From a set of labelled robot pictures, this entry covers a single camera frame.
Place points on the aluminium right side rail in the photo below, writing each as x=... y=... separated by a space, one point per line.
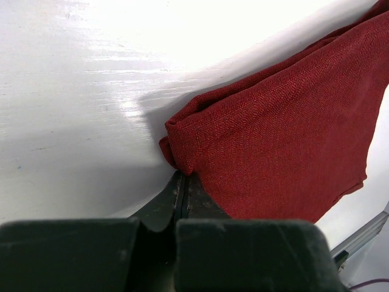
x=342 y=252

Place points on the dark red cloth napkin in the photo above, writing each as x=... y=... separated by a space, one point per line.
x=289 y=141

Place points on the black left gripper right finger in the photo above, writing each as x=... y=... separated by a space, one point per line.
x=217 y=253

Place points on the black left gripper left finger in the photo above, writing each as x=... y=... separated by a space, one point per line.
x=111 y=254

